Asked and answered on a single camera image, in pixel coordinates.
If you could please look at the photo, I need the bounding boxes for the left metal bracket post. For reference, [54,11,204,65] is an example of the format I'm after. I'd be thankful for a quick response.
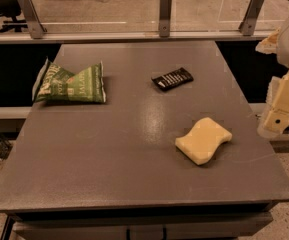
[17,0,45,39]

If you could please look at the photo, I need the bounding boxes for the metal rail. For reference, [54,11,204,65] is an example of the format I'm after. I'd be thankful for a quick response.
[0,30,271,44]

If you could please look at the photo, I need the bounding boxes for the grey table cabinet base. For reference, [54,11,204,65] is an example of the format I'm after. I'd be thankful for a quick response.
[0,203,273,240]

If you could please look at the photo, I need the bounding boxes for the metal bracket post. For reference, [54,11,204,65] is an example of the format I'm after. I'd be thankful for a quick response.
[159,0,172,38]
[239,0,265,36]
[17,0,45,39]

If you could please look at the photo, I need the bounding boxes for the right metal bracket post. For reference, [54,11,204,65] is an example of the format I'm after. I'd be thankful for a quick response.
[239,0,265,36]

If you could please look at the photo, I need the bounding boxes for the yellow sponge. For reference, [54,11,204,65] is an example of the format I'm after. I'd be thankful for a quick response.
[175,117,232,165]

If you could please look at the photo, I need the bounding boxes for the black snack bar wrapper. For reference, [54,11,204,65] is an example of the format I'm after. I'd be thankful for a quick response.
[152,67,194,91]

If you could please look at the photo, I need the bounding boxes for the clear acrylic barrier panel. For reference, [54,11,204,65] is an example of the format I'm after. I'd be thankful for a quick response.
[33,0,289,33]

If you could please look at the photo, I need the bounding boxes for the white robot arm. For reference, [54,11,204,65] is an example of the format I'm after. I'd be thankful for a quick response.
[255,17,289,138]

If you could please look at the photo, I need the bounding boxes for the green chip bag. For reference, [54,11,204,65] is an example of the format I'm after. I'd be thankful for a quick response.
[32,59,106,103]

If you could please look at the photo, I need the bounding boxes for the middle metal bracket post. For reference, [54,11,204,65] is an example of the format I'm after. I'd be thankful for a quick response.
[159,0,172,38]

